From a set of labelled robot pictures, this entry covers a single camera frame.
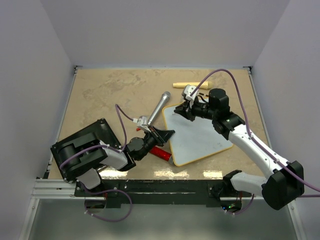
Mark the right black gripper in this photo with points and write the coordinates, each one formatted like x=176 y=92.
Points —
x=189 y=115

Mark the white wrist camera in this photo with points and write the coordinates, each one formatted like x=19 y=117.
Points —
x=189 y=92
x=142 y=123

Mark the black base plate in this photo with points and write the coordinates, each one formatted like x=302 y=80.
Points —
x=117 y=192

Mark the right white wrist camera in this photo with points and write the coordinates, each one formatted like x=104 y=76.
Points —
x=189 y=92

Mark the cream toy microphone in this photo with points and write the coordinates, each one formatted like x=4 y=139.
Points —
x=205 y=85

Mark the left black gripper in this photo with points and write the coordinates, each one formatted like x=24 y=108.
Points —
x=165 y=135

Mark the yellow framed whiteboard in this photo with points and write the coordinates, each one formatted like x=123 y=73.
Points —
x=192 y=141

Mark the silver toy microphone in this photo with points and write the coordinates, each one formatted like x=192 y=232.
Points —
x=165 y=97

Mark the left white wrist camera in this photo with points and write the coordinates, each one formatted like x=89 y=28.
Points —
x=142 y=123

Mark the red toy microphone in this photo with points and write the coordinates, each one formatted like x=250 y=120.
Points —
x=162 y=154

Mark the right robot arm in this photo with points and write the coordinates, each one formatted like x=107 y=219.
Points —
x=281 y=182

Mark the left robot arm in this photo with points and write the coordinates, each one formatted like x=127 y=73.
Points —
x=122 y=160

